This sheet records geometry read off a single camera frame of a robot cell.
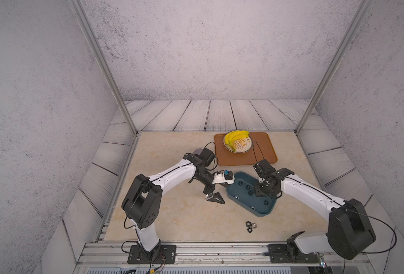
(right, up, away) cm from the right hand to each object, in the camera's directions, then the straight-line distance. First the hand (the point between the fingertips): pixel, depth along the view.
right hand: (261, 190), depth 86 cm
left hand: (-18, +1, -7) cm, 19 cm away
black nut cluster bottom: (-7, -17, -6) cm, 19 cm away
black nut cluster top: (-7, -15, -4) cm, 17 cm away
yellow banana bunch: (-11, +28, +25) cm, 39 cm away
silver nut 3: (+3, -7, +2) cm, 8 cm away
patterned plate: (-7, +25, +29) cm, 39 cm away
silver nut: (-8, +2, +10) cm, 13 cm away
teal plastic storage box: (-7, -2, +7) cm, 11 cm away
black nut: (-5, 0, +8) cm, 9 cm away
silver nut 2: (-11, -4, +3) cm, 13 cm away
